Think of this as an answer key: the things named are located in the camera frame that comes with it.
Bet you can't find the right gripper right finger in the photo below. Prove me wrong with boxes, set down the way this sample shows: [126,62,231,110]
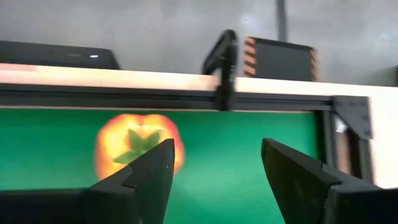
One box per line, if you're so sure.
[261,138,398,224]

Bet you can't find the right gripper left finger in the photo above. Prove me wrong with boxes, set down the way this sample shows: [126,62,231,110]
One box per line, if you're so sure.
[0,138,175,224]

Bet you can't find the orange yellow peach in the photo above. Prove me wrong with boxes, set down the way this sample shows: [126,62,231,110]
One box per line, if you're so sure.
[95,113,186,181]

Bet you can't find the green table mat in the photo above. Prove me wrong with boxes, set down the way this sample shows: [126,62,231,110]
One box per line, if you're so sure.
[0,108,321,224]

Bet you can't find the black box with hazard stripes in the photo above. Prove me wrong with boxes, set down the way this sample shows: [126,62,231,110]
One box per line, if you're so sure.
[244,36,318,82]

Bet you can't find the black table edge clamp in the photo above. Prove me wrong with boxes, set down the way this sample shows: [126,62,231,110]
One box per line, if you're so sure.
[201,29,239,111]

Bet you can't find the black flat device with light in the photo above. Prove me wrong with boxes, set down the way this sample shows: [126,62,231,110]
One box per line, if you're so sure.
[0,40,121,70]

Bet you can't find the black triangular corner bracket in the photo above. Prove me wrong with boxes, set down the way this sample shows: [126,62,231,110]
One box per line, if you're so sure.
[332,95,373,140]

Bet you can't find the black aluminium table frame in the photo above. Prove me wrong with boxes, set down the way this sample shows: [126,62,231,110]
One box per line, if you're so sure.
[0,83,374,184]

